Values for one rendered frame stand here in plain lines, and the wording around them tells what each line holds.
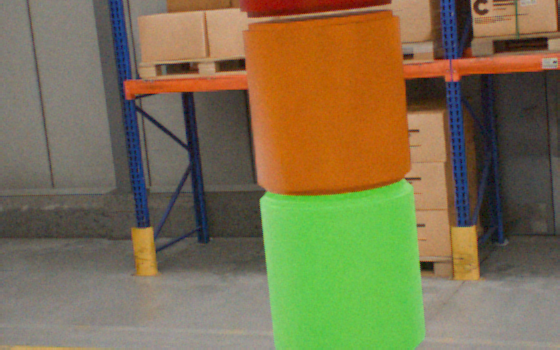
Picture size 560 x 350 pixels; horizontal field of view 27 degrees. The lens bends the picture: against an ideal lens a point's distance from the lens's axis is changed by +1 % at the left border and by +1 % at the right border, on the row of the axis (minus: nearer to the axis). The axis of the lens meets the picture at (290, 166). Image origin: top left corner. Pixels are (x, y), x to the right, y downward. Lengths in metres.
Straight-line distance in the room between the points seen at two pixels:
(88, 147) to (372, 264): 10.90
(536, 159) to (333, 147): 9.21
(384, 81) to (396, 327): 0.08
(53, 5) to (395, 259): 10.92
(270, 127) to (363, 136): 0.03
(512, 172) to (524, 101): 0.60
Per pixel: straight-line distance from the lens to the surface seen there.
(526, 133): 9.52
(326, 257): 0.35
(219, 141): 10.52
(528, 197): 9.62
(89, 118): 11.18
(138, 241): 9.44
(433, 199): 8.49
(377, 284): 0.35
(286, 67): 0.34
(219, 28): 8.91
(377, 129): 0.35
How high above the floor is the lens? 2.28
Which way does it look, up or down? 9 degrees down
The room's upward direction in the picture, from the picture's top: 6 degrees counter-clockwise
